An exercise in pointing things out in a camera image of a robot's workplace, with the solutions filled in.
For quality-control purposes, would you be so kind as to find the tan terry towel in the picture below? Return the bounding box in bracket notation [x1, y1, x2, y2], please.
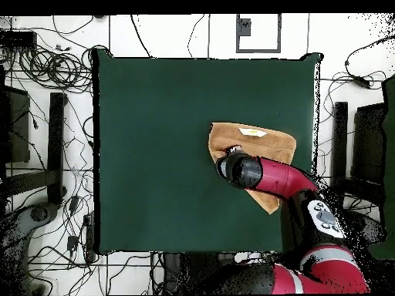
[208, 122, 298, 216]

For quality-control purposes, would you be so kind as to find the flat black box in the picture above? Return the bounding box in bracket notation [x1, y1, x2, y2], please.
[0, 29, 38, 49]

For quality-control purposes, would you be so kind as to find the dark green table cloth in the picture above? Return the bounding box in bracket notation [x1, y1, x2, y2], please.
[92, 49, 323, 255]

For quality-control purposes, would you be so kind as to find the dark cabinet box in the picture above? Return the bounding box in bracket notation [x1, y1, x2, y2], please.
[0, 85, 32, 164]
[350, 102, 388, 186]

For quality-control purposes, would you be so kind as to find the black inline power adapter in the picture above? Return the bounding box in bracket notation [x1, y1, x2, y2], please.
[351, 75, 373, 90]

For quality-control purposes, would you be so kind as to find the coiled black cable bundle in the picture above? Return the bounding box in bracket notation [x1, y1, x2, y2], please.
[18, 44, 93, 93]

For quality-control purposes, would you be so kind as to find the black desk foot frame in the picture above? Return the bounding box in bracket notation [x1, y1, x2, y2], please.
[329, 101, 385, 211]
[4, 92, 68, 205]

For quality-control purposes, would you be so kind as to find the narrow black power strip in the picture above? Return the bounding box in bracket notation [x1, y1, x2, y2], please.
[82, 212, 96, 264]

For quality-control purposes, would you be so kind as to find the grey square floor frame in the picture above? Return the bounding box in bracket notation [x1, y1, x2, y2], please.
[235, 13, 282, 54]

